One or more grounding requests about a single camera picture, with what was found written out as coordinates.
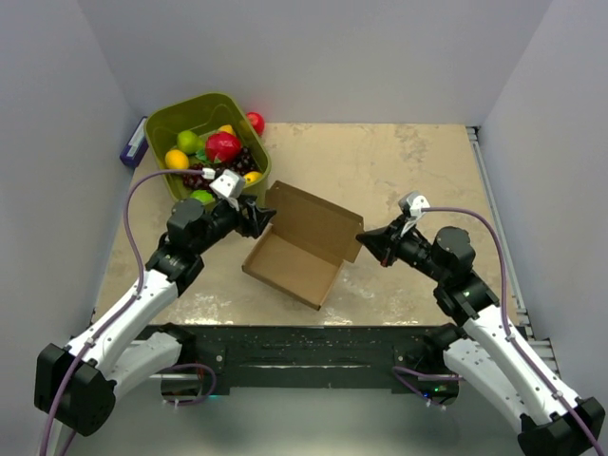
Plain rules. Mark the aluminium frame rail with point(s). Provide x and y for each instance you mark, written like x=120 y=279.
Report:
x=543 y=348

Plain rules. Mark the yellow lemon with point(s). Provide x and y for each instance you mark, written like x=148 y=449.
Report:
x=175 y=159
x=252 y=177

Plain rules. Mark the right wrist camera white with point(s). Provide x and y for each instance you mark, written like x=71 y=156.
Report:
x=413 y=206

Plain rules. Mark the green plastic bin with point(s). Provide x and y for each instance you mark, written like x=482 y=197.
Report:
x=203 y=115

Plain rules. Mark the dark purple grape bunch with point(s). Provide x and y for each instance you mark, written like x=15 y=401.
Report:
x=243 y=163

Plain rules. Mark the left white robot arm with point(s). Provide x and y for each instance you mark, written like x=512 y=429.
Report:
x=79 y=384

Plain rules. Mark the red apple outside bin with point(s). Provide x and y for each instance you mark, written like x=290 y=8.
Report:
x=256 y=121

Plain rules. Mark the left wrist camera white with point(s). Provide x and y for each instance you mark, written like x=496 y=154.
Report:
x=228 y=186

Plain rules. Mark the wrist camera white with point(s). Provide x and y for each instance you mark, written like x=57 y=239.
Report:
x=228 y=186
x=413 y=206

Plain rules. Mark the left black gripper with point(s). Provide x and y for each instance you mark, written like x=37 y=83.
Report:
x=257 y=218

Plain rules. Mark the green pear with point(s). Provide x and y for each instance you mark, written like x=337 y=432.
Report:
x=189 y=142

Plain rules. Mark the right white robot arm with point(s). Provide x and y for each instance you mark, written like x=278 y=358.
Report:
x=483 y=347

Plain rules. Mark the yellow lemon right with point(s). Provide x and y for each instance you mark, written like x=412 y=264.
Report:
x=252 y=177

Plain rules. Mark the red pomegranate in bin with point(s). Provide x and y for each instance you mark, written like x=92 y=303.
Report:
x=222 y=147

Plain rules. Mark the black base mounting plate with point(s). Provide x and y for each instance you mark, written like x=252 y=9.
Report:
x=396 y=358

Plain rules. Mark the yellow fruit at back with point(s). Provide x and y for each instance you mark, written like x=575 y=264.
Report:
x=227 y=128

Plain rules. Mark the blue white small box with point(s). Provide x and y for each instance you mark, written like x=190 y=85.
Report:
x=134 y=150

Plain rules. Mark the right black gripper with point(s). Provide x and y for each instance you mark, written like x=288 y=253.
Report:
x=383 y=244

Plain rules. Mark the green fruit front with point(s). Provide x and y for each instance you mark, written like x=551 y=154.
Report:
x=203 y=196

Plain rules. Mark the brown cardboard box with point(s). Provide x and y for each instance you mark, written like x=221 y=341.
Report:
x=303 y=250

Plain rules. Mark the yellow lemon left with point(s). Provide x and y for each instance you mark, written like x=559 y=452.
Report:
x=175 y=159

